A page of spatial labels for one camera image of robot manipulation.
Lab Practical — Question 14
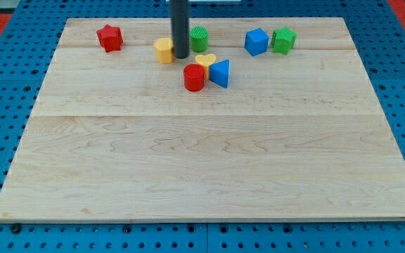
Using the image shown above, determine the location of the blue cube block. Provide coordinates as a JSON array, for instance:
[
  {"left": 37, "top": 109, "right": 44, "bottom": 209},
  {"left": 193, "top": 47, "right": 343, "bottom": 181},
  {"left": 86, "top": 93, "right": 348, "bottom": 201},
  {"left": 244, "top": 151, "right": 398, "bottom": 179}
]
[{"left": 244, "top": 28, "right": 269, "bottom": 56}]

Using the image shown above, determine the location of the red cylinder block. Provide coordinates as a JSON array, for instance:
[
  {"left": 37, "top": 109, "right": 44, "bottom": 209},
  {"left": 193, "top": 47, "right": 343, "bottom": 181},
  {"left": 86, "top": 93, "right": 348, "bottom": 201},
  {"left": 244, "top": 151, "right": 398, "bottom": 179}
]
[{"left": 184, "top": 64, "right": 205, "bottom": 92}]

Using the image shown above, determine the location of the blue triangle block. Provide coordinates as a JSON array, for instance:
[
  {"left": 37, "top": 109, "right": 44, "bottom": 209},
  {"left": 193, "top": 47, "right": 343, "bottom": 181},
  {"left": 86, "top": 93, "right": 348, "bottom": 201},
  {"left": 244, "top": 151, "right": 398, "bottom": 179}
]
[{"left": 209, "top": 60, "right": 230, "bottom": 89}]

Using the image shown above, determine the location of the light wooden board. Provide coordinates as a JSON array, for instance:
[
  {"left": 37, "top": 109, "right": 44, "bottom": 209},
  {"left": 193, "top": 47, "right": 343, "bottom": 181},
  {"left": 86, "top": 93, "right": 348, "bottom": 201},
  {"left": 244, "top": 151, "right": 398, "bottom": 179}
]
[{"left": 0, "top": 18, "right": 405, "bottom": 223}]

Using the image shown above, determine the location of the yellow heart block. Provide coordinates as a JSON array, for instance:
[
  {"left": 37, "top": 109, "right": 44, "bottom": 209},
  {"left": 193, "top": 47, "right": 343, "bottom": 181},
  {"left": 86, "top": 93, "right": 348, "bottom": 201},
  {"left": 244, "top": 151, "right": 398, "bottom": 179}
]
[{"left": 195, "top": 53, "right": 217, "bottom": 80}]

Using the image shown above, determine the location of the green cylinder block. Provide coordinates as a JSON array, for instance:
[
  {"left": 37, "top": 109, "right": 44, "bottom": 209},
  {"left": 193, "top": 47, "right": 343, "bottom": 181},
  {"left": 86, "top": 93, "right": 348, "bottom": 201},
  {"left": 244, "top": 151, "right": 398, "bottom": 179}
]
[{"left": 190, "top": 26, "right": 209, "bottom": 53}]

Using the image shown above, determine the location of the green star block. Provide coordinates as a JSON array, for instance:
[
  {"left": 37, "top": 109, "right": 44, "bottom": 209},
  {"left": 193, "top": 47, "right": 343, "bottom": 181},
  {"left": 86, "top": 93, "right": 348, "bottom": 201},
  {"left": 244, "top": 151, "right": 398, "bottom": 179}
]
[{"left": 271, "top": 27, "right": 297, "bottom": 55}]

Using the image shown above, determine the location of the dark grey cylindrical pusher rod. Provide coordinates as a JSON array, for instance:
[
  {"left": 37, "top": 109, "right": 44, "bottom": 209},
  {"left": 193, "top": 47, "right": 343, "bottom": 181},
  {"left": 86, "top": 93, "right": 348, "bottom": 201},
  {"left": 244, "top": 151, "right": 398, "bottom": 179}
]
[{"left": 169, "top": 0, "right": 190, "bottom": 59}]

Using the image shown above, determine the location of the red star block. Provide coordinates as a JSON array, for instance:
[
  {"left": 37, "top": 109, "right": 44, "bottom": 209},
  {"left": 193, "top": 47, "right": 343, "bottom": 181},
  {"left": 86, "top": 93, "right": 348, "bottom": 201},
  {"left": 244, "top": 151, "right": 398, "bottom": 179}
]
[{"left": 96, "top": 25, "right": 123, "bottom": 53}]

